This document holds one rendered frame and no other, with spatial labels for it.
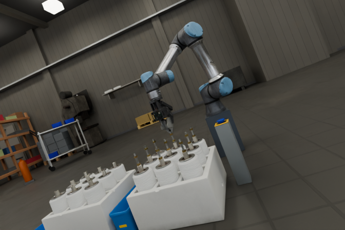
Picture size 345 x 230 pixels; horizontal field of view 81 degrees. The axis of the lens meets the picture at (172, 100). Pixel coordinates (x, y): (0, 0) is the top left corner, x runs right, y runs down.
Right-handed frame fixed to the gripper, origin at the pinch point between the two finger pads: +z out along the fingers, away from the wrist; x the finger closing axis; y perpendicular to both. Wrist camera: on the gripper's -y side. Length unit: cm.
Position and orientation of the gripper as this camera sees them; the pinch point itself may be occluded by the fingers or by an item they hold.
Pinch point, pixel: (171, 130)
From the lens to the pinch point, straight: 116.3
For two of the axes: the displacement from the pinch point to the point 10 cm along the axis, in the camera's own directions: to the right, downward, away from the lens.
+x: 8.1, -3.3, -4.8
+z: 3.7, 9.3, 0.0
